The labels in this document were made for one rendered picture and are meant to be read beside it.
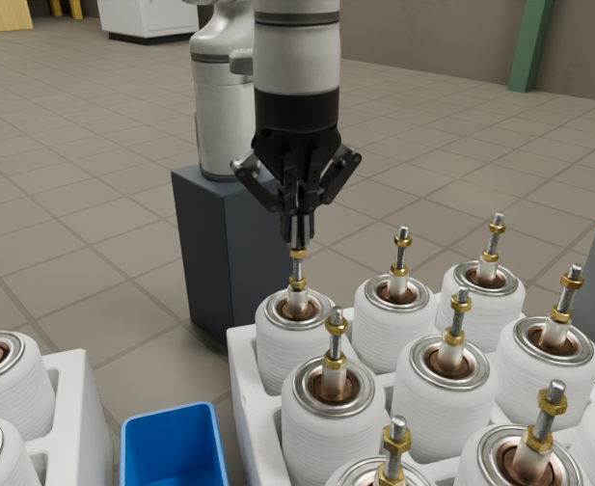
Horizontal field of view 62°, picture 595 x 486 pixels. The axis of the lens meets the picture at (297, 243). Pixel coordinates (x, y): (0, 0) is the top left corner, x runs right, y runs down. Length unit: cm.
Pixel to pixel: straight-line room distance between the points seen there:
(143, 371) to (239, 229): 30
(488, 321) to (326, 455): 26
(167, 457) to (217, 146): 42
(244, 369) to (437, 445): 22
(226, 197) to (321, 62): 34
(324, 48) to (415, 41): 287
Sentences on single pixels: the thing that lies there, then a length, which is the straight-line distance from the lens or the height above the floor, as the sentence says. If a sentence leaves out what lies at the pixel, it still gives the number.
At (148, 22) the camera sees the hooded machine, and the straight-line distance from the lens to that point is 432.
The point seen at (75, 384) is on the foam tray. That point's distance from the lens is 62.
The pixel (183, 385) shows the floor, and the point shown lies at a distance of 84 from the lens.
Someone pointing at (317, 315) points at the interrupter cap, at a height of 25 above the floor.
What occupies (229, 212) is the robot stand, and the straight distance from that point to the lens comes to 72.
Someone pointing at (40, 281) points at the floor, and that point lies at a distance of 118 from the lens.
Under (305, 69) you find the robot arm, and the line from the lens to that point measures 41.
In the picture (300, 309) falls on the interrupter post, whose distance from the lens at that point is 54.
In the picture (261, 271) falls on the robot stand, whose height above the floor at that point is 14.
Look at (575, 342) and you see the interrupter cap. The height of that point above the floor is 25.
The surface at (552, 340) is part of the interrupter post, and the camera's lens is 56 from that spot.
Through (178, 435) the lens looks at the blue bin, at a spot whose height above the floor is 8.
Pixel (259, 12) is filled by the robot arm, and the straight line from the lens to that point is 42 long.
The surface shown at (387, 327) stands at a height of 24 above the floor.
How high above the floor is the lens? 59
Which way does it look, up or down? 30 degrees down
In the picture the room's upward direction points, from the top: straight up
